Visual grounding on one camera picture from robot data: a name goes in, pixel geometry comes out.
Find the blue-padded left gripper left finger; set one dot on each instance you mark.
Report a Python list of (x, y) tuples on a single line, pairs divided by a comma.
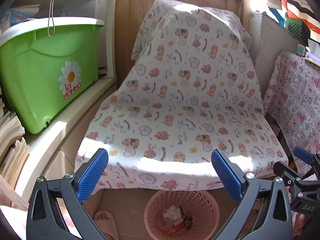
[(45, 219)]

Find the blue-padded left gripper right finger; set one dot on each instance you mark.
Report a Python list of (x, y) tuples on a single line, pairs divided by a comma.
[(262, 203)]

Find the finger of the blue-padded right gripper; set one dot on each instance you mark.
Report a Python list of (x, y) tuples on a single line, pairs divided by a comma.
[(298, 188), (308, 158)]

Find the white tissue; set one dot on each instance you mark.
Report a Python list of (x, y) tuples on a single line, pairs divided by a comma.
[(172, 213)]

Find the red white snack wrapper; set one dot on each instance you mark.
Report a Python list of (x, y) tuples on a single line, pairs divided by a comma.
[(173, 230)]

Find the black rectangular small box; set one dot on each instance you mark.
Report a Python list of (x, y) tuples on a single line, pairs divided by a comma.
[(182, 219)]

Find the pink slipper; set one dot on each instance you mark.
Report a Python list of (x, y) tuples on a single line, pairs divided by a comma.
[(107, 224)]

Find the pink plastic waste basket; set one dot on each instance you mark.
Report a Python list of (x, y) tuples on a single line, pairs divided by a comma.
[(201, 214)]

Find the bear-print chair cover cloth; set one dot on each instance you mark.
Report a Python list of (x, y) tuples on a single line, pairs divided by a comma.
[(193, 89)]

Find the green mesh basket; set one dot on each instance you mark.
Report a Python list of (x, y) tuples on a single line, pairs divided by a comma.
[(298, 29)]

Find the green plastic storage box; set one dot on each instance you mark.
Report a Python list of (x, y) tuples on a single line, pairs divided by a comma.
[(45, 64)]

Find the white shelf unit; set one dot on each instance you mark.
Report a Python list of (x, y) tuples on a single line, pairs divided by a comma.
[(75, 0)]

